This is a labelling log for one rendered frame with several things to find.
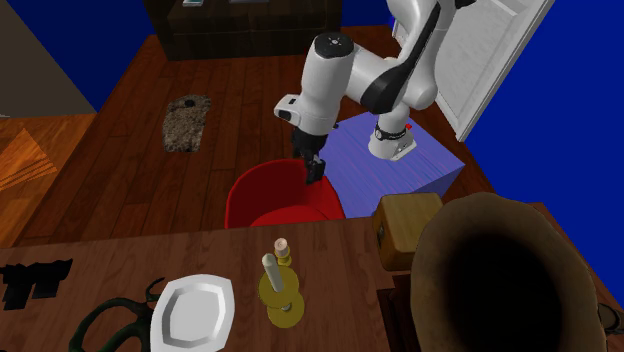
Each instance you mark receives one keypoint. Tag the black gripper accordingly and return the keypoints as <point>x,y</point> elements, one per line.
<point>307,142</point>

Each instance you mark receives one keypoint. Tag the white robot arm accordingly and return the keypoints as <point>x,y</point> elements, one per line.
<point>325,92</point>

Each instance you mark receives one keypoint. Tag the red round chair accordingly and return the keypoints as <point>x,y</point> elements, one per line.
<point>273,190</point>

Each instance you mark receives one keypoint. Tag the blue robot stand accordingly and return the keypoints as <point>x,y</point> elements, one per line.
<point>370,180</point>

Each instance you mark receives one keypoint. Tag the short pink candle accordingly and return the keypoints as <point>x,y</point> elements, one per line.
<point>280,244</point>

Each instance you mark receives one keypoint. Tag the brown fur rug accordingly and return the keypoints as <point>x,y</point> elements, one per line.
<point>185,124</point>

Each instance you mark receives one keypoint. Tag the dark wooden cabinet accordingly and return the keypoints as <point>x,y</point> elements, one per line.
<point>244,29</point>

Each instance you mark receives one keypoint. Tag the light wooden box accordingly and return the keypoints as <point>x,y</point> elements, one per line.
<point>404,229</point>

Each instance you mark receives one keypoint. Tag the tall white candle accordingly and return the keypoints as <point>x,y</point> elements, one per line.
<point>274,275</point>

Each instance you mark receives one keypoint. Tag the yellow brass candle holder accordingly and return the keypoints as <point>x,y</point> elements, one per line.
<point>287,312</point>

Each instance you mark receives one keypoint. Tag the white panel door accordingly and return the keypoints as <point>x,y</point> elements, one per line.
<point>487,53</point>

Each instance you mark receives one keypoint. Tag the white octagonal plate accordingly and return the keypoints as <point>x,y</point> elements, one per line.
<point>192,314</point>

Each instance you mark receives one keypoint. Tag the large brown horn-shaped vessel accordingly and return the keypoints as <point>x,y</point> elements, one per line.
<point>502,292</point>

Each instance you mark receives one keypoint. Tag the dark green curved figure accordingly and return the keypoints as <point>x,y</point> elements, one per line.
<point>97,319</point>

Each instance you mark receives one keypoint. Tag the black blocky object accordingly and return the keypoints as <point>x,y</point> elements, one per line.
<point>29,280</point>

